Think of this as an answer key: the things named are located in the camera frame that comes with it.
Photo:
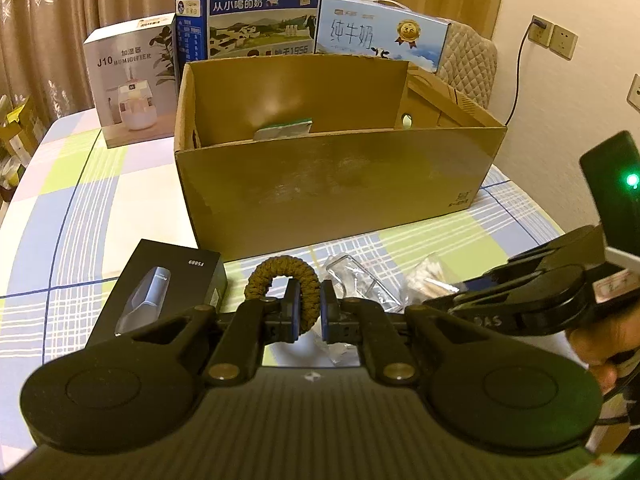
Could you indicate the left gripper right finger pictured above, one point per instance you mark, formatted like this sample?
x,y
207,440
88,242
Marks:
x,y
335,324

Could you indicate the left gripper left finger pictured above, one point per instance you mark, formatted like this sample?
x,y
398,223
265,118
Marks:
x,y
290,312

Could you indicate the clear plastic case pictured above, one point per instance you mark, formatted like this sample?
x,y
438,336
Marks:
x,y
350,278

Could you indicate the bag of cotton swabs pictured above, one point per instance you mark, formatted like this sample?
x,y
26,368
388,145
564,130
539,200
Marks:
x,y
429,279

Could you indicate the black shaver box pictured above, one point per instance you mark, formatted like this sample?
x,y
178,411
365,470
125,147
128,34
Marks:
x,y
159,281

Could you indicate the silver foil pouch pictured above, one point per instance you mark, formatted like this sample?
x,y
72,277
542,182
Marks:
x,y
286,130

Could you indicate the person's right hand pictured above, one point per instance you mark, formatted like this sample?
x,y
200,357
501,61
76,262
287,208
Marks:
x,y
595,344

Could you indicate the brown cardboard box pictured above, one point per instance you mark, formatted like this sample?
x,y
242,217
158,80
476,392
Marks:
x,y
389,144

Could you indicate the beige quilted chair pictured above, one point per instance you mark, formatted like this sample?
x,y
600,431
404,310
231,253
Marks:
x,y
468,63

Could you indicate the white humidifier box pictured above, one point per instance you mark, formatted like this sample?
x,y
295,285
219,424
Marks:
x,y
132,69

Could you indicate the light blue milk carton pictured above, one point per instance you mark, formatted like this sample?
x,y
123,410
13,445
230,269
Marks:
x,y
372,29

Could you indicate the dark blue milk carton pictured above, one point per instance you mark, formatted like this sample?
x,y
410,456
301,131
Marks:
x,y
208,29

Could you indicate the beige curtain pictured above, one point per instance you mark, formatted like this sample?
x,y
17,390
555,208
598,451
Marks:
x,y
42,49

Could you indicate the white wall socket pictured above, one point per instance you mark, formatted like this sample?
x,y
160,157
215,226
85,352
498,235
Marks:
x,y
557,39

